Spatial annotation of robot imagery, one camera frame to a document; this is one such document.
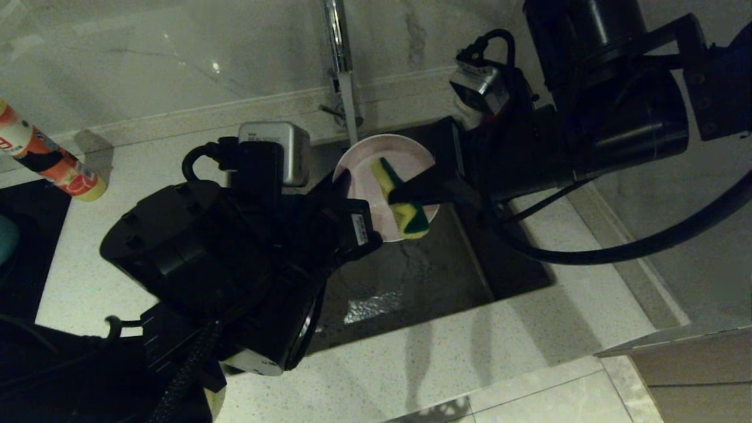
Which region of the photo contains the chrome sink faucet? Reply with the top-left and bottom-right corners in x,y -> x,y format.
319,0 -> 365,145

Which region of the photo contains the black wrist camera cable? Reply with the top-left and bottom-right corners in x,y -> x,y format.
182,141 -> 239,183
458,28 -> 518,72

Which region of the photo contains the pink plastic bowl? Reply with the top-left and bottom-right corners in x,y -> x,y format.
333,134 -> 441,243

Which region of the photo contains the black induction cooktop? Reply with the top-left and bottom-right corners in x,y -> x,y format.
0,179 -> 72,324

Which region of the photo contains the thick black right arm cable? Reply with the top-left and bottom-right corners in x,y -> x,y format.
486,170 -> 752,266

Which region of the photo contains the blue plastic bowl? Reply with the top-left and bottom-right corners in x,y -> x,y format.
0,214 -> 22,266

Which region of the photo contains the orange detergent bottle yellow cap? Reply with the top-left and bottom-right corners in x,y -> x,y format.
0,100 -> 109,203

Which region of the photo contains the green and yellow sponge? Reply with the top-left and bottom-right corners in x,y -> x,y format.
370,157 -> 431,241

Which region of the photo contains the stainless steel sink basin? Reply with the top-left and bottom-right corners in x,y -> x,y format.
305,117 -> 556,354

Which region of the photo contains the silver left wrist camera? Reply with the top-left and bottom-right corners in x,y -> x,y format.
237,120 -> 311,188

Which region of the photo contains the beige wooden cabinet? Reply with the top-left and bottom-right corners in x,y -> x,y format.
590,323 -> 752,423

